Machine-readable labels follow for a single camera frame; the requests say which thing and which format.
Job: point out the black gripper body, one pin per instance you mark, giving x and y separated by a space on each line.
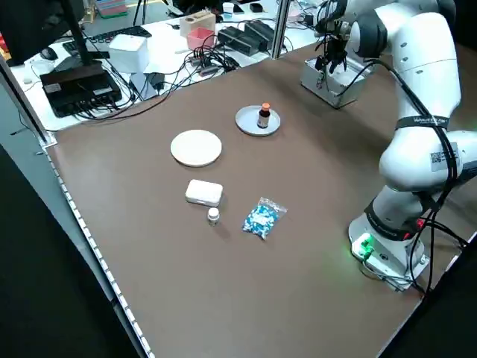
336 45

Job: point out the silver aluminium medical kit case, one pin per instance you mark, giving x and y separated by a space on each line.
346 95

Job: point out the brown iodophor bottle orange cap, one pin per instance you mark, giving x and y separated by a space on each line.
264 119

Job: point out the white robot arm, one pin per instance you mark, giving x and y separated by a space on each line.
421 56

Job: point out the gray round plate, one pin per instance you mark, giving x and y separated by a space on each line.
246 121

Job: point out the white round plate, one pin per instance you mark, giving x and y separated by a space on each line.
195 148

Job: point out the black ribbed power box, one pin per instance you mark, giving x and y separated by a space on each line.
233 39
262 31

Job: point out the white paper cup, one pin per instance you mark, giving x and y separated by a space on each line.
227 9

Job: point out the pink plastic box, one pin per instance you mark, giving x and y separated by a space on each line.
201 39

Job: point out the wooden pen holder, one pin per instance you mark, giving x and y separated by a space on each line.
197 22

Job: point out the bag of blue white capsules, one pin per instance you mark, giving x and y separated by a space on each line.
261 220

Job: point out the small black plug adapter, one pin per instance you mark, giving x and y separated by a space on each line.
156 80

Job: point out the white plastic pill box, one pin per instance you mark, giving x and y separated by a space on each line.
204 191

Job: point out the small white pill bottle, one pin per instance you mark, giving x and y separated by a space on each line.
213 218

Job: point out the white cube box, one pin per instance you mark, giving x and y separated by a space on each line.
128 54

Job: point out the black keyboard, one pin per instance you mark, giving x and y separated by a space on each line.
112 36

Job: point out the stack of coloured boxes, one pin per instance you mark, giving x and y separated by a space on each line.
112 7

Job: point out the black docking device box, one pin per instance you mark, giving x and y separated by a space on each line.
74 87

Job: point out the black computer mouse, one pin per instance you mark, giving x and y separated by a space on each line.
48 54

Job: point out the black computer monitor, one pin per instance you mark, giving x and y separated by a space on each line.
30 26

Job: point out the aluminium frame post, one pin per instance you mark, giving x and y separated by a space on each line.
280 30

